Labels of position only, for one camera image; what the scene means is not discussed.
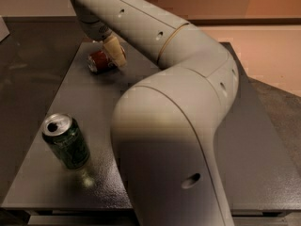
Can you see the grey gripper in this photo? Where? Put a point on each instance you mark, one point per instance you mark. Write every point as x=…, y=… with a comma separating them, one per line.
x=98, y=32

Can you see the red coke can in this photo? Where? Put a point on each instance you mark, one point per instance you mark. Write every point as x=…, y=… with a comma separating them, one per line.
x=100, y=61

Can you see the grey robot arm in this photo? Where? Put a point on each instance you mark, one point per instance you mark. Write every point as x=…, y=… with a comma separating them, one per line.
x=163, y=127

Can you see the green soda can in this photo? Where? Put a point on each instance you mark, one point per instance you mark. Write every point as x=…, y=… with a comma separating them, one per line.
x=64, y=137

